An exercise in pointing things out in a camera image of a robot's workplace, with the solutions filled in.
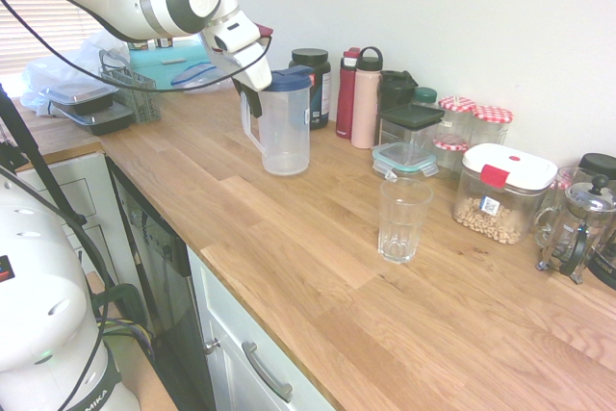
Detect clear zip bag blue seal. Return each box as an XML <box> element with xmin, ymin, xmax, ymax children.
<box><xmin>170</xmin><ymin>63</ymin><xmax>232</xmax><ymax>94</ymax></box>

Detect silver cabinet handle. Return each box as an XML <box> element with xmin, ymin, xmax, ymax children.
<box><xmin>240</xmin><ymin>341</ymin><xmax>294</xmax><ymax>402</ymax></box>

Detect metal French press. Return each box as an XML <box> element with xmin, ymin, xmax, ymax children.
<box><xmin>587</xmin><ymin>237</ymin><xmax>616</xmax><ymax>293</ymax></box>

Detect black food container clear lid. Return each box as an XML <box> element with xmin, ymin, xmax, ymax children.
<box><xmin>38</xmin><ymin>85</ymin><xmax>116</xmax><ymax>116</ymax></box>
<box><xmin>60</xmin><ymin>101</ymin><xmax>136</xmax><ymax>137</ymax></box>

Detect white plastic bag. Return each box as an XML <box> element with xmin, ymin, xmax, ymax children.
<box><xmin>18</xmin><ymin>28</ymin><xmax>131</xmax><ymax>116</ymax></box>

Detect red water bottle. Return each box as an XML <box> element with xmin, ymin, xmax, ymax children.
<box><xmin>335</xmin><ymin>47</ymin><xmax>362</xmax><ymax>141</ymax></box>

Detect black shaker bottle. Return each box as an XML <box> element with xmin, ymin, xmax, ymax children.
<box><xmin>377</xmin><ymin>69</ymin><xmax>419</xmax><ymax>116</ymax></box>

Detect jar with black lid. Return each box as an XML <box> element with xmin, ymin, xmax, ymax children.
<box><xmin>577</xmin><ymin>153</ymin><xmax>616</xmax><ymax>182</ymax></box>

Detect square canister black lid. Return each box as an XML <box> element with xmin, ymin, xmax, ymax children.
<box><xmin>378</xmin><ymin>103</ymin><xmax>447</xmax><ymax>152</ymax></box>

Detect glass French press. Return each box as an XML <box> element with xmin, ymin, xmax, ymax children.
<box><xmin>534</xmin><ymin>173</ymin><xmax>616</xmax><ymax>285</ymax></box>

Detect white kitchen cabinet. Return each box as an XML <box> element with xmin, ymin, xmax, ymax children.
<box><xmin>185</xmin><ymin>246</ymin><xmax>338</xmax><ymax>411</ymax></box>

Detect black Vega protein tub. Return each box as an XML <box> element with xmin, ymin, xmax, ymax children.
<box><xmin>288</xmin><ymin>48</ymin><xmax>333</xmax><ymax>132</ymax></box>

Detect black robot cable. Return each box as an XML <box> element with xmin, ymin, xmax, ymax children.
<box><xmin>0</xmin><ymin>0</ymin><xmax>273</xmax><ymax>97</ymax></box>

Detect cereal canister white lid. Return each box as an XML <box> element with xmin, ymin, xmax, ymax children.
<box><xmin>451</xmin><ymin>143</ymin><xmax>559</xmax><ymax>246</ymax></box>

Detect grey cutlery basket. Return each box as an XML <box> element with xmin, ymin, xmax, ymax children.
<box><xmin>98</xmin><ymin>49</ymin><xmax>163</xmax><ymax>124</ymax></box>

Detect small jar red checkered lid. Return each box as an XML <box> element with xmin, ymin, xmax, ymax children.
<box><xmin>431</xmin><ymin>137</ymin><xmax>469</xmax><ymax>176</ymax></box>

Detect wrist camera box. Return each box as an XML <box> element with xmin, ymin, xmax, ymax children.
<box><xmin>201</xmin><ymin>11</ymin><xmax>264</xmax><ymax>55</ymax></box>

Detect pink bottle black lid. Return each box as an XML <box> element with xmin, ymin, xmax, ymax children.
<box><xmin>349</xmin><ymin>46</ymin><xmax>385</xmax><ymax>150</ymax></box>

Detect teal box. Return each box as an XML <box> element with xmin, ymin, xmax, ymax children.
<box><xmin>127</xmin><ymin>42</ymin><xmax>213</xmax><ymax>90</ymax></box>

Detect glass container teal lid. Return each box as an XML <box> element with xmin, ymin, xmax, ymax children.
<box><xmin>371</xmin><ymin>141</ymin><xmax>440</xmax><ymax>180</ymax></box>

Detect black dishwasher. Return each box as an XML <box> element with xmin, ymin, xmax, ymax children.
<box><xmin>106</xmin><ymin>155</ymin><xmax>216</xmax><ymax>411</ymax></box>

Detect clear pitcher blue lid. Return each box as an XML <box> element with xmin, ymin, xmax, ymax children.
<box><xmin>239</xmin><ymin>64</ymin><xmax>313</xmax><ymax>177</ymax></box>

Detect clear jar green lid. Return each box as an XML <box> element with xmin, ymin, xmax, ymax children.
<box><xmin>411</xmin><ymin>87</ymin><xmax>440</xmax><ymax>112</ymax></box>

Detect clear drinking glass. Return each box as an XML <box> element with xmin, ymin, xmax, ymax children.
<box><xmin>377</xmin><ymin>177</ymin><xmax>434</xmax><ymax>266</ymax></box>

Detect tall jar red checkered lid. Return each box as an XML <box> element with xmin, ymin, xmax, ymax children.
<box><xmin>437</xmin><ymin>95</ymin><xmax>477</xmax><ymax>171</ymax></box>
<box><xmin>469</xmin><ymin>105</ymin><xmax>515</xmax><ymax>150</ymax></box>

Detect window blinds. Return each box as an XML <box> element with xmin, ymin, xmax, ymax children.
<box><xmin>0</xmin><ymin>0</ymin><xmax>160</xmax><ymax>78</ymax></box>

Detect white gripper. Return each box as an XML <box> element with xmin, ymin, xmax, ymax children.
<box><xmin>206</xmin><ymin>39</ymin><xmax>275</xmax><ymax>119</ymax></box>

